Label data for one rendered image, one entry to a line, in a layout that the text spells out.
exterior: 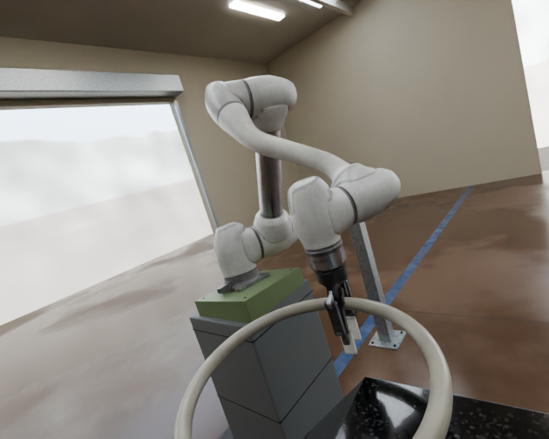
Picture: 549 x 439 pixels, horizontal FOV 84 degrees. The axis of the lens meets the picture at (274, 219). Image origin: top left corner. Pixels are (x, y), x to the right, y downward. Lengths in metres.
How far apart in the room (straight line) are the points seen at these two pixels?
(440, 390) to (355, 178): 0.44
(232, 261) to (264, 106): 0.62
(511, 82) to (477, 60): 0.66
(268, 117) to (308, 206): 0.52
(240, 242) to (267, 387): 0.56
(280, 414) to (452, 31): 6.45
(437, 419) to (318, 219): 0.38
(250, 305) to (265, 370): 0.25
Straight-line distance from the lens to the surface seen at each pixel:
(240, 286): 1.29
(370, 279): 2.11
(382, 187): 0.75
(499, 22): 6.78
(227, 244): 1.29
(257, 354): 1.22
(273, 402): 1.33
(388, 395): 0.71
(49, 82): 5.30
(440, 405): 0.54
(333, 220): 0.68
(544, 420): 0.68
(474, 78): 6.73
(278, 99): 1.11
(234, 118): 0.96
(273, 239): 1.34
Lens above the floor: 1.29
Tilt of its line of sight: 8 degrees down
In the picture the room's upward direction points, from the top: 17 degrees counter-clockwise
